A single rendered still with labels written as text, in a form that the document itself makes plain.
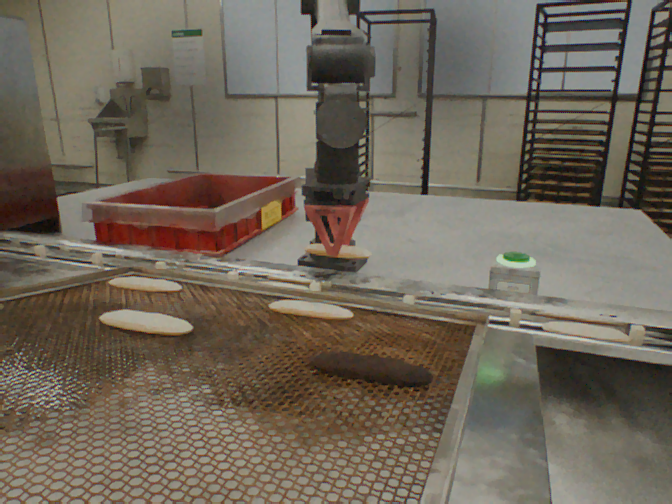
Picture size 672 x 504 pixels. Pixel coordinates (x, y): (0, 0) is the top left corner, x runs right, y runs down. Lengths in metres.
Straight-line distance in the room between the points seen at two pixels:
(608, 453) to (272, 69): 5.36
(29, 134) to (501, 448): 1.18
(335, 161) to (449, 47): 4.48
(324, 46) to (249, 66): 5.17
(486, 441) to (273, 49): 5.46
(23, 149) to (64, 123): 6.36
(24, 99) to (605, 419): 1.22
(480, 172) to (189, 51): 3.52
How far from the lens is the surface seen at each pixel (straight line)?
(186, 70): 6.26
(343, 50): 0.64
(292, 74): 5.55
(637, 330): 0.69
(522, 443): 0.34
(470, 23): 5.09
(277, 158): 5.68
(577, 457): 0.53
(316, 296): 0.62
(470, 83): 5.04
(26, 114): 1.31
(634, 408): 0.62
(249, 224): 1.14
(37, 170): 1.32
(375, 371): 0.38
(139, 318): 0.50
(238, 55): 5.88
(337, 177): 0.64
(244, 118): 5.85
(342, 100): 0.57
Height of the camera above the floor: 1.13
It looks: 17 degrees down
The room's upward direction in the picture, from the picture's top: straight up
